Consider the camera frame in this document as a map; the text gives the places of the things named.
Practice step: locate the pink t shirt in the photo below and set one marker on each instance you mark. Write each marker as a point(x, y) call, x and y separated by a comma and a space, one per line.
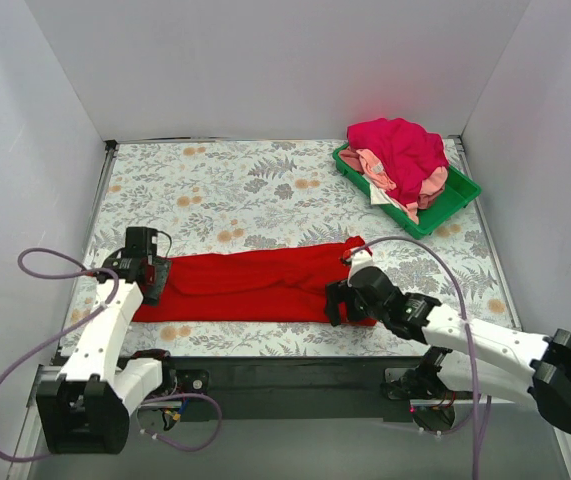
point(370, 166)

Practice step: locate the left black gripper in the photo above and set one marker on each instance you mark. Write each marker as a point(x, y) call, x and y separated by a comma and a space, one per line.
point(157, 279)

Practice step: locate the red t shirt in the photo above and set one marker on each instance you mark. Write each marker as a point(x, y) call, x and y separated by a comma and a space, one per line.
point(278, 285)

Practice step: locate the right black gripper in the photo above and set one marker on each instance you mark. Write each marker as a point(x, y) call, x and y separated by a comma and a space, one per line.
point(338, 302)

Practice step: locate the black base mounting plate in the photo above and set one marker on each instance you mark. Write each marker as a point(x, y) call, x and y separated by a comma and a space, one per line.
point(278, 388)

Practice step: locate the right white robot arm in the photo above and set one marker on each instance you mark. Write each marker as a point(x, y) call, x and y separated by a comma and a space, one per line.
point(525, 368)

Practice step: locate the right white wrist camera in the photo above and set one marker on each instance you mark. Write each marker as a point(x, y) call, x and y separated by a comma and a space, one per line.
point(356, 260)

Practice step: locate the green plastic tray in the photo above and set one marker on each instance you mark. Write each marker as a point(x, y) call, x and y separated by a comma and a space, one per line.
point(459, 192)

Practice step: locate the aluminium frame rail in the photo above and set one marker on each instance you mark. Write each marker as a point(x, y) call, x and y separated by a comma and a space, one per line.
point(518, 444)

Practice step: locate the white garment in tray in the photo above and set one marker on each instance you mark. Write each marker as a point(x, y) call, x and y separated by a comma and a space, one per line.
point(378, 196)

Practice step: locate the floral table cloth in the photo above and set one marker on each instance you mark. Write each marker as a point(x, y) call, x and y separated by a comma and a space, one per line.
point(226, 197)

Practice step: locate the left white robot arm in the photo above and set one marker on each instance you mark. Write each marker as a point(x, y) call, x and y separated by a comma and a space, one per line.
point(87, 407)

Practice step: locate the magenta t shirt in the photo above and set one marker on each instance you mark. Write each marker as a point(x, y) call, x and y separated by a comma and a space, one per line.
point(408, 152)

